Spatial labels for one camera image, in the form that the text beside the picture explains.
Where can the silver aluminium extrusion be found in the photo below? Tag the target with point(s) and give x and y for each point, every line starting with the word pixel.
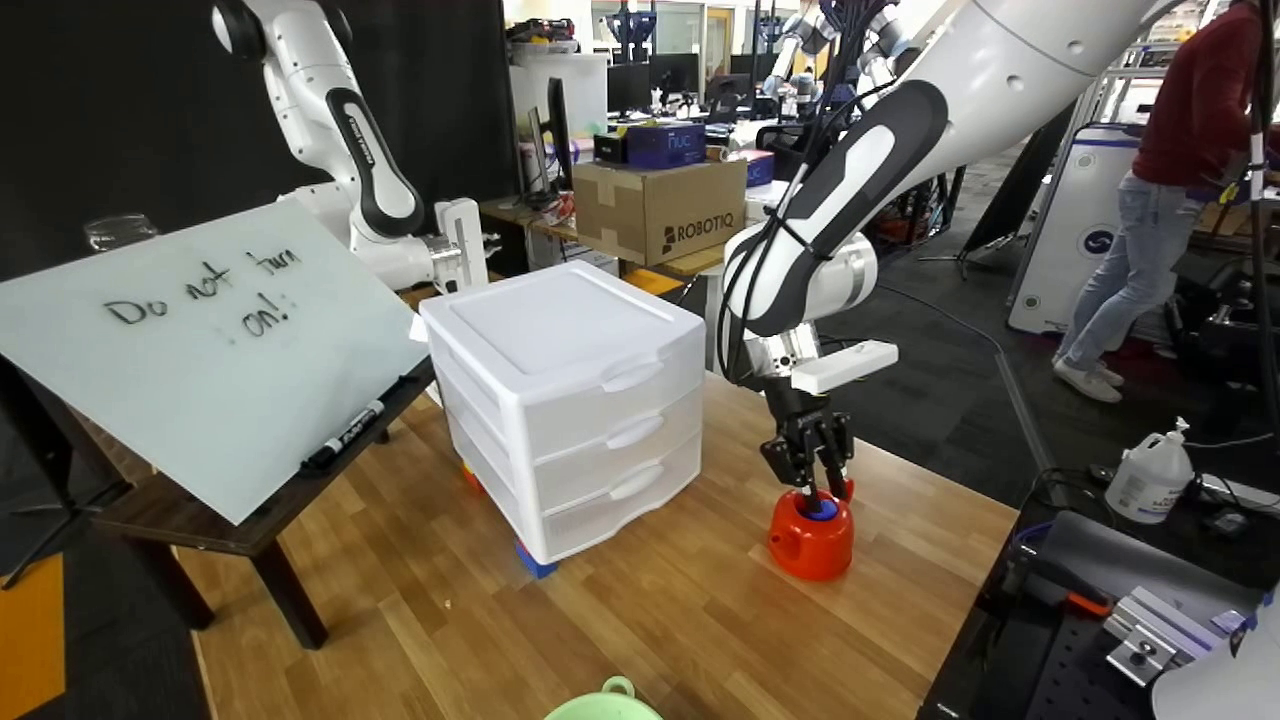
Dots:
pixel 1173 626

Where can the white background cabinet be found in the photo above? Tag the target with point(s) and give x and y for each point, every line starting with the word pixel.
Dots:
pixel 580 95

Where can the black computer monitor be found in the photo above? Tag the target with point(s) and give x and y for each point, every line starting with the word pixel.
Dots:
pixel 655 80

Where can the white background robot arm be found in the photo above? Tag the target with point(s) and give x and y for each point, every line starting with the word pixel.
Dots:
pixel 301 80

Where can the black whiteboard marker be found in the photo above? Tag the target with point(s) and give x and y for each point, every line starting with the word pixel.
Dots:
pixel 351 428

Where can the black perforated mounting board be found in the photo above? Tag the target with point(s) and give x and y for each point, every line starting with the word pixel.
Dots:
pixel 1012 665

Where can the white rounded housing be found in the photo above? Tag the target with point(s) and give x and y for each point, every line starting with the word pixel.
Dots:
pixel 1226 681

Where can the large cardboard box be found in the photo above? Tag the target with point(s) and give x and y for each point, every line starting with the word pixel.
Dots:
pixel 655 213

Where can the dark wooden stand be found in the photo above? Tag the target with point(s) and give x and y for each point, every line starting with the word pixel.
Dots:
pixel 173 512

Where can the person in red shirt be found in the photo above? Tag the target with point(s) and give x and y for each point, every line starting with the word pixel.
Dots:
pixel 1203 104

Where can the white plastic jug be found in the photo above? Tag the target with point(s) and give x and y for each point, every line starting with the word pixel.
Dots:
pixel 1145 483

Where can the light-green bowl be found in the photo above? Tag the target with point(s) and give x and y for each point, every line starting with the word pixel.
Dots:
pixel 603 707

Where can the blue and black box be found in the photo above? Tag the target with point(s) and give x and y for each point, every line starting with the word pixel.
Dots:
pixel 655 146

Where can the orange floor mat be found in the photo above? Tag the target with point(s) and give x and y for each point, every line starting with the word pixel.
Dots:
pixel 28 643

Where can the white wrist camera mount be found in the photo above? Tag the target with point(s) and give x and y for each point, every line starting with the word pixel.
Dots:
pixel 844 365

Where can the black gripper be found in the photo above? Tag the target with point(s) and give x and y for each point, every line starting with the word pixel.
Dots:
pixel 820 433

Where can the whiteboard with handwriting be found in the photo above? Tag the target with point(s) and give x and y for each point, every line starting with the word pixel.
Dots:
pixel 200 386

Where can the blue tape piece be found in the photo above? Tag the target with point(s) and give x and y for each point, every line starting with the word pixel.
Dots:
pixel 538 563

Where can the white plastic drawer unit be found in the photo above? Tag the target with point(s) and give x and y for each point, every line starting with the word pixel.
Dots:
pixel 563 335

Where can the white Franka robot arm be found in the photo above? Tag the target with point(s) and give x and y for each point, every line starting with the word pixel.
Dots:
pixel 826 253

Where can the blue toy object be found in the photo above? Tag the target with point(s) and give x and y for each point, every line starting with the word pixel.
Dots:
pixel 826 509

